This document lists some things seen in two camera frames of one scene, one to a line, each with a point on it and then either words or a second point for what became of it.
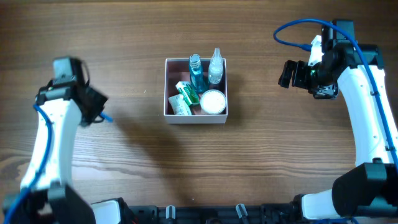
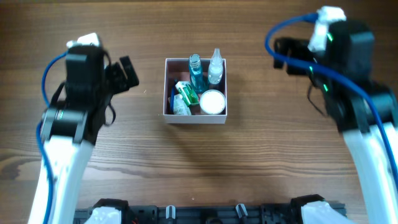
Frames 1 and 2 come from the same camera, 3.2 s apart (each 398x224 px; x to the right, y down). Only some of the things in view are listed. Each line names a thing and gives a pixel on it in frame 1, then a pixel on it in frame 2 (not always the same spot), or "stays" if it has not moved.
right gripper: (299, 73) → (294, 54)
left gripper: (94, 101) → (117, 76)
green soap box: (188, 92) stays
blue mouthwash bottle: (195, 72) stays
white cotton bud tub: (212, 101) stays
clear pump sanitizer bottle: (216, 67) stays
